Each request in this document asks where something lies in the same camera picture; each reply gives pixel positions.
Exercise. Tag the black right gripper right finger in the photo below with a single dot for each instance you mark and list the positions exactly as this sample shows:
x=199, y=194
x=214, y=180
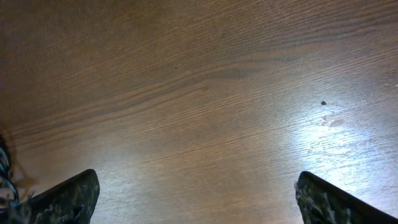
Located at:
x=323, y=203

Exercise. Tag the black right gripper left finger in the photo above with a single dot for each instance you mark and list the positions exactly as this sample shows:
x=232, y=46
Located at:
x=72, y=201

